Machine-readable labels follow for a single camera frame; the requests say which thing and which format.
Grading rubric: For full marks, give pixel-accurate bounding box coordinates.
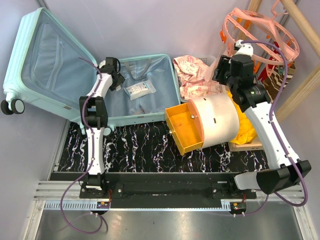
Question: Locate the cream pink-print cloth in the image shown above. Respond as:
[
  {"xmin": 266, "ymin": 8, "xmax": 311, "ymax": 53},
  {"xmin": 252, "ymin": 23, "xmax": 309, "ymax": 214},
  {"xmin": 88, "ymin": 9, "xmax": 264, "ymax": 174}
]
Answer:
[{"xmin": 172, "ymin": 54, "xmax": 223, "ymax": 102}]

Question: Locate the white toiletry pack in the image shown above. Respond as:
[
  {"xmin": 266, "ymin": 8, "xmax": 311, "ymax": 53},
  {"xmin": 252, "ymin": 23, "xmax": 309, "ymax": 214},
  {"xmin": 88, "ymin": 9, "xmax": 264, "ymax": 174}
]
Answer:
[{"xmin": 124, "ymin": 80, "xmax": 157, "ymax": 101}]

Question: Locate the white round drum box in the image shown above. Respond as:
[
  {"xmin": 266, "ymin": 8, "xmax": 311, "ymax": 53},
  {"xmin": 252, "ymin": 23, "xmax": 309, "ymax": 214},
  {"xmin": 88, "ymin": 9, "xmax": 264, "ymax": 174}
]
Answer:
[{"xmin": 165, "ymin": 93, "xmax": 240, "ymax": 156}]

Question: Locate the light blue hard-shell suitcase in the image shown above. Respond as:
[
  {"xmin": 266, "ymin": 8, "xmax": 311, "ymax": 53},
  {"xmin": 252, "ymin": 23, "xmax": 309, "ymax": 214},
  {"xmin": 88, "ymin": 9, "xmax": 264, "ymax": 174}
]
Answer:
[{"xmin": 0, "ymin": 8, "xmax": 180, "ymax": 128}]

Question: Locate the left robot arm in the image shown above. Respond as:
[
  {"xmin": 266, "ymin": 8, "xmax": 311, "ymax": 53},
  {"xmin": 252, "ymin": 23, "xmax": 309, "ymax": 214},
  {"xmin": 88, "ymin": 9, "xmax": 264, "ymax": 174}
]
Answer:
[{"xmin": 79, "ymin": 57, "xmax": 124, "ymax": 198}]

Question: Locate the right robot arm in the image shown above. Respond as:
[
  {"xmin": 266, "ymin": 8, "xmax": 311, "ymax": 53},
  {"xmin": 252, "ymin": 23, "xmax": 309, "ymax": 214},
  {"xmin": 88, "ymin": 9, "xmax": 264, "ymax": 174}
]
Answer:
[{"xmin": 213, "ymin": 54, "xmax": 312, "ymax": 199}]

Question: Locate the translucent pink plastic bag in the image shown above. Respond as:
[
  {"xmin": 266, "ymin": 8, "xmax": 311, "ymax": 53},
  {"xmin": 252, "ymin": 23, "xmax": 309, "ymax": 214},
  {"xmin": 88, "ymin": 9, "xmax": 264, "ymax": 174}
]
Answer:
[{"xmin": 204, "ymin": 49, "xmax": 225, "ymax": 82}]

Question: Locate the white perforated plastic basket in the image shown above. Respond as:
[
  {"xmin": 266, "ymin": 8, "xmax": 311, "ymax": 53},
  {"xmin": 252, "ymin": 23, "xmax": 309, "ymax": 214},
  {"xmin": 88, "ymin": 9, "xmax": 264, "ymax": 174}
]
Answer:
[{"xmin": 174, "ymin": 53, "xmax": 217, "ymax": 103}]

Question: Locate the red cloth item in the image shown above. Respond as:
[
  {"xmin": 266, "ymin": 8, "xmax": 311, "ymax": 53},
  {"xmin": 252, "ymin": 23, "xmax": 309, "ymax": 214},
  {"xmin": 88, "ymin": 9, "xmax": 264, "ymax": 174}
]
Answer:
[{"xmin": 258, "ymin": 41, "xmax": 281, "ymax": 83}]

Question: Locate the brown striped cloth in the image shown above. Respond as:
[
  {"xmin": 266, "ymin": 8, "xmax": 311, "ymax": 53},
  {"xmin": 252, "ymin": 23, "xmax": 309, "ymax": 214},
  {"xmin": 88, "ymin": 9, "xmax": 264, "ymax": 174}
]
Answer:
[{"xmin": 263, "ymin": 61, "xmax": 296, "ymax": 101}]

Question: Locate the pink round clip hanger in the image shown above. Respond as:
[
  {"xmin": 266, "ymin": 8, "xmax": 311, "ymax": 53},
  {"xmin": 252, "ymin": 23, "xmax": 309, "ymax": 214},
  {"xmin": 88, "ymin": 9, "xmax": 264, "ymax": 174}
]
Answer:
[{"xmin": 220, "ymin": 7, "xmax": 300, "ymax": 63}]

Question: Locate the yellow cloth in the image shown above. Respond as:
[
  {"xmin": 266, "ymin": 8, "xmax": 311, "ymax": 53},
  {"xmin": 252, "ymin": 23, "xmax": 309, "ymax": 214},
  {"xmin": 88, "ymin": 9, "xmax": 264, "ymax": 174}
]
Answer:
[{"xmin": 226, "ymin": 91, "xmax": 257, "ymax": 145}]

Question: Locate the wooden tray base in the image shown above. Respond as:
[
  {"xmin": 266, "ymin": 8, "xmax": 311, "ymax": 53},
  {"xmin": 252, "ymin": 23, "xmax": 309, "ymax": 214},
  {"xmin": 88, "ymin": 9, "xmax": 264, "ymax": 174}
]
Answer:
[{"xmin": 228, "ymin": 139, "xmax": 264, "ymax": 152}]

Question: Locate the black marble pattern mat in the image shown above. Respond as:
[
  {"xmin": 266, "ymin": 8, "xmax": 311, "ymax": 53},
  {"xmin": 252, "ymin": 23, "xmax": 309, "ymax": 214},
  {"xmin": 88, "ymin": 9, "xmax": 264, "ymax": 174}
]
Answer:
[{"xmin": 49, "ymin": 66, "xmax": 288, "ymax": 174}]

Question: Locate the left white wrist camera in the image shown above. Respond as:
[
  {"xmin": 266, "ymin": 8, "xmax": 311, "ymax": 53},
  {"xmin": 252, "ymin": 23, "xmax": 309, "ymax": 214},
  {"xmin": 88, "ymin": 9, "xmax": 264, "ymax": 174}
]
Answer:
[{"xmin": 98, "ymin": 60, "xmax": 106, "ymax": 69}]

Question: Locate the wooden hanger rack frame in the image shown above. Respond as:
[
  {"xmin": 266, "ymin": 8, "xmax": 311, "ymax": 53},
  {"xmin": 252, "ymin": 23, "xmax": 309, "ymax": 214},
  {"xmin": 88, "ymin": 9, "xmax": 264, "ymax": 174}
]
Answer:
[{"xmin": 234, "ymin": 0, "xmax": 320, "ymax": 123}]

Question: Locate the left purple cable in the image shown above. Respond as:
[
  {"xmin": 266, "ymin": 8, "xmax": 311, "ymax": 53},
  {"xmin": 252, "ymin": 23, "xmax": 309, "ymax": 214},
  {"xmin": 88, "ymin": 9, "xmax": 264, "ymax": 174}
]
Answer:
[{"xmin": 59, "ymin": 56, "xmax": 109, "ymax": 235}]

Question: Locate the purple cable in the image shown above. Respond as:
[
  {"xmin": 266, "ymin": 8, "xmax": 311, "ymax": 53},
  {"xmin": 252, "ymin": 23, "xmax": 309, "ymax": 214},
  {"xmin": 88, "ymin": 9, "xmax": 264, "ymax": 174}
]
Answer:
[
  {"xmin": 239, "ymin": 40, "xmax": 309, "ymax": 218},
  {"xmin": 59, "ymin": 56, "xmax": 109, "ymax": 235}
]

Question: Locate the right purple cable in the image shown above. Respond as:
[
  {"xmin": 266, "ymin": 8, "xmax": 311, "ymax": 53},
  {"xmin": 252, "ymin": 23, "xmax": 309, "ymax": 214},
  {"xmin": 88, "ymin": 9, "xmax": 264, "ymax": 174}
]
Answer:
[{"xmin": 239, "ymin": 40, "xmax": 309, "ymax": 218}]

